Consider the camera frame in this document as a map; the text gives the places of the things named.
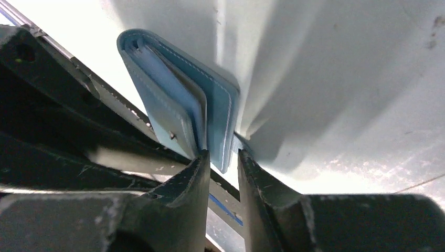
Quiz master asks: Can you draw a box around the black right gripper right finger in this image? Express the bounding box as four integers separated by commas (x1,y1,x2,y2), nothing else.
238,150,444,251

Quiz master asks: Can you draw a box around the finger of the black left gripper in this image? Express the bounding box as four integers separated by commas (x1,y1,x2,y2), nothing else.
0,26,164,157
1,133,192,194

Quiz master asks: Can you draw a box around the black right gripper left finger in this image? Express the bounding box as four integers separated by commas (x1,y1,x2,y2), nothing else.
1,151,210,251

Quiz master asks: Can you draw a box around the blue leather card holder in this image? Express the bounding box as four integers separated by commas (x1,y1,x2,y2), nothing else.
116,28,240,173

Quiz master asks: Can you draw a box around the aluminium front frame rail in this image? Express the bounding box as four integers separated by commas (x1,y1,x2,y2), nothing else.
1,1,158,142

